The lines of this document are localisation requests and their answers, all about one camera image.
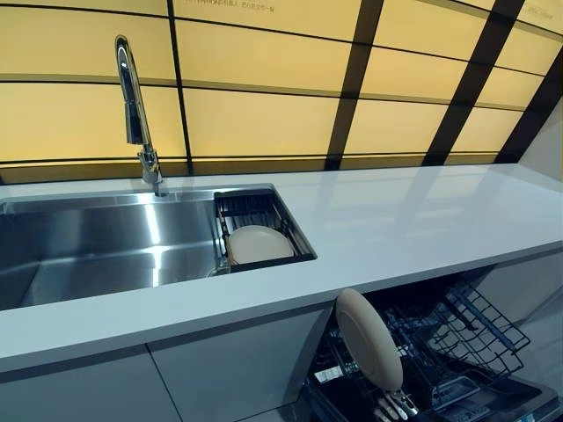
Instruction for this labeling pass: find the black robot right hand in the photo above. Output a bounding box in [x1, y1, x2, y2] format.
[372, 389, 420, 422]

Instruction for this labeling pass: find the beige round ceramic plate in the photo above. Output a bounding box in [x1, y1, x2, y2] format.
[336, 287, 405, 393]
[226, 225, 296, 266]

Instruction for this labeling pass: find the white cabinet door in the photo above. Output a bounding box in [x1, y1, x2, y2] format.
[0, 346, 175, 422]
[147, 305, 333, 422]

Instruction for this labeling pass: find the black dish drying rack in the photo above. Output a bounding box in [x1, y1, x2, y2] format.
[213, 188, 319, 275]

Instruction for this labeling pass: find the stainless steel sink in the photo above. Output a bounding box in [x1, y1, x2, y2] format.
[0, 183, 319, 311]

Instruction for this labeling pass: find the chrome kitchen faucet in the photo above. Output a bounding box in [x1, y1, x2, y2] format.
[114, 34, 169, 198]

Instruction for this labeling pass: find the black wire dishwasher rack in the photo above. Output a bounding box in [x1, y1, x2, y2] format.
[307, 302, 524, 410]

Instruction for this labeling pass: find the black wire grid basket panel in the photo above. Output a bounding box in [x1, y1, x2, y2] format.
[428, 279, 531, 382]

